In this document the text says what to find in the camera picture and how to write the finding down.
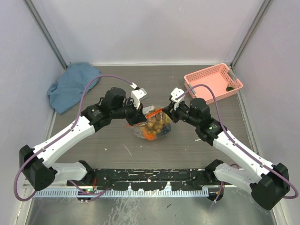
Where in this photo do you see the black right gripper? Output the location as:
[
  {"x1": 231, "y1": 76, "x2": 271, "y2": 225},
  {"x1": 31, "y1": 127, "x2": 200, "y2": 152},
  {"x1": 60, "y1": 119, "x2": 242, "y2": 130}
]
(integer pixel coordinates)
[{"x1": 164, "y1": 98, "x2": 200, "y2": 127}]

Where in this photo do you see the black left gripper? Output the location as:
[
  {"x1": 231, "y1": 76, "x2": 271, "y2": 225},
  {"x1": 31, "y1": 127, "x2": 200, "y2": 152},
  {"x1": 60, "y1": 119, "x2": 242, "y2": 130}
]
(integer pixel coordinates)
[{"x1": 111, "y1": 97, "x2": 146, "y2": 126}]

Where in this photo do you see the dark grape bunch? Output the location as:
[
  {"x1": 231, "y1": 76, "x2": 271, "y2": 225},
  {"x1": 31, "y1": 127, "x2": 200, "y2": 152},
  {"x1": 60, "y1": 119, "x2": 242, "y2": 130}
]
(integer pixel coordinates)
[{"x1": 157, "y1": 124, "x2": 171, "y2": 138}]

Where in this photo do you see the brown longan bunch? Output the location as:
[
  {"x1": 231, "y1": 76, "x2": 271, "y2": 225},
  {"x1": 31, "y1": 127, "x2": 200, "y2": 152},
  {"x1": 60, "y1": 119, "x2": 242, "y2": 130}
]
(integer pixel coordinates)
[{"x1": 145, "y1": 114, "x2": 167, "y2": 135}]

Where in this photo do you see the clear zip top bag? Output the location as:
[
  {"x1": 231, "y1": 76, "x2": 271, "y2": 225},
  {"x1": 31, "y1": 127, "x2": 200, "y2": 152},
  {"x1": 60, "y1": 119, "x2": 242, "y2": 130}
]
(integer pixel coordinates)
[{"x1": 126, "y1": 105, "x2": 171, "y2": 141}]

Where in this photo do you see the orange persimmon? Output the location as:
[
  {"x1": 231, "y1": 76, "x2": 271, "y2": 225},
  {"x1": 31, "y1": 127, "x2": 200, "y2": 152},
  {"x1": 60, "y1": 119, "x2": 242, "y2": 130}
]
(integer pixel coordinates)
[{"x1": 143, "y1": 130, "x2": 156, "y2": 141}]

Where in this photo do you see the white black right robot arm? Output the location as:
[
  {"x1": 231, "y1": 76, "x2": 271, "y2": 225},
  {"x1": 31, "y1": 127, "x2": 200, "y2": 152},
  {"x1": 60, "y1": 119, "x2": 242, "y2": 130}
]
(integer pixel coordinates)
[{"x1": 163, "y1": 98, "x2": 290, "y2": 210}]

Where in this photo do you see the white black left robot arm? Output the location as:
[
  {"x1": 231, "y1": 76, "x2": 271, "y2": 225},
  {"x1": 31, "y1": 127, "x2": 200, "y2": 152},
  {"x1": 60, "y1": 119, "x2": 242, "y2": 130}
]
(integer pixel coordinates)
[{"x1": 19, "y1": 87, "x2": 147, "y2": 191}]

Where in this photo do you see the pink perforated plastic basket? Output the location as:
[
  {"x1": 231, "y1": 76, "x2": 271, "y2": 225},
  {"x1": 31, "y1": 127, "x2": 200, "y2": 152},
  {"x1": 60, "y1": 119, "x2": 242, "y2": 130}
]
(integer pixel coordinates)
[{"x1": 184, "y1": 63, "x2": 243, "y2": 101}]

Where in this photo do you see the small green leaf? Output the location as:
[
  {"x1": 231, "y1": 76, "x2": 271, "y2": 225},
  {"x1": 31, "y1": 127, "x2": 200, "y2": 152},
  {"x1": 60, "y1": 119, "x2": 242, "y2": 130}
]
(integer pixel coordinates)
[{"x1": 226, "y1": 86, "x2": 234, "y2": 92}]

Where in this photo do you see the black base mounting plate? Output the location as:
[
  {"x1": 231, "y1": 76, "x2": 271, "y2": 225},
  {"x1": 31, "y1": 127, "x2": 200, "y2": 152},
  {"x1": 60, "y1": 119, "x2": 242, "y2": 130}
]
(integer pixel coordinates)
[{"x1": 75, "y1": 168, "x2": 221, "y2": 191}]

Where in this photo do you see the blue cloth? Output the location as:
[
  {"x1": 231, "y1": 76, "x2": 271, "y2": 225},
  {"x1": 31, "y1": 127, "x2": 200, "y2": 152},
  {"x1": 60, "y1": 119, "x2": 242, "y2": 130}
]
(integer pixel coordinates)
[{"x1": 47, "y1": 62, "x2": 100, "y2": 114}]

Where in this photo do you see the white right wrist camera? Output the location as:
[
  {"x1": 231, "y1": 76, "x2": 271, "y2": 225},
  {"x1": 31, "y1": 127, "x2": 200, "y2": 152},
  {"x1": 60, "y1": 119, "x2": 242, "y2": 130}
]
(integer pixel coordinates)
[{"x1": 170, "y1": 88, "x2": 185, "y2": 110}]

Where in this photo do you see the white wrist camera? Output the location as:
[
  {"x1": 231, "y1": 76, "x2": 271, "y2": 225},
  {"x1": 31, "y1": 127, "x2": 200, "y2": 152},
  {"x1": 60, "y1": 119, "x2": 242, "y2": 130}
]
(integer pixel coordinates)
[
  {"x1": 170, "y1": 88, "x2": 185, "y2": 110},
  {"x1": 130, "y1": 82, "x2": 147, "y2": 109}
]

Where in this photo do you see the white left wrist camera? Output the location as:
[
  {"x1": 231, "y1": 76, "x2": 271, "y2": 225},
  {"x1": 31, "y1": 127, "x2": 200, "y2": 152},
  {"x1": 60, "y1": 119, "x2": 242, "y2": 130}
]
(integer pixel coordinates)
[{"x1": 130, "y1": 82, "x2": 147, "y2": 109}]

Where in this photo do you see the white slotted cable duct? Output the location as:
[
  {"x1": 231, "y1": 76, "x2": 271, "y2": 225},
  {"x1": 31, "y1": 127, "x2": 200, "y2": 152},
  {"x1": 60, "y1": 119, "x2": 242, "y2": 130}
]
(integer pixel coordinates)
[{"x1": 34, "y1": 187, "x2": 209, "y2": 198}]

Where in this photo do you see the aluminium frame post right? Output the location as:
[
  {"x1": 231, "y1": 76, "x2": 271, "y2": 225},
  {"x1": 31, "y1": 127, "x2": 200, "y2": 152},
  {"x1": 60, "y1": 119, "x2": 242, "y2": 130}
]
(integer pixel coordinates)
[{"x1": 230, "y1": 0, "x2": 273, "y2": 69}]

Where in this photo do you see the aluminium frame post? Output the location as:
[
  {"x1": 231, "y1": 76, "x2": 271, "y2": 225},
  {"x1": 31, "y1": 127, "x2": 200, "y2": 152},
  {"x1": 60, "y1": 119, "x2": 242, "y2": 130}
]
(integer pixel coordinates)
[
  {"x1": 230, "y1": 0, "x2": 273, "y2": 69},
  {"x1": 23, "y1": 0, "x2": 68, "y2": 70}
]

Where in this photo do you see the aluminium frame post left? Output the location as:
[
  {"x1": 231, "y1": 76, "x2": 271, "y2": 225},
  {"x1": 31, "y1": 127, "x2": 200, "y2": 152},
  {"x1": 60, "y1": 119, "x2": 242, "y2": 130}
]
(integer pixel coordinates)
[{"x1": 23, "y1": 0, "x2": 68, "y2": 70}]

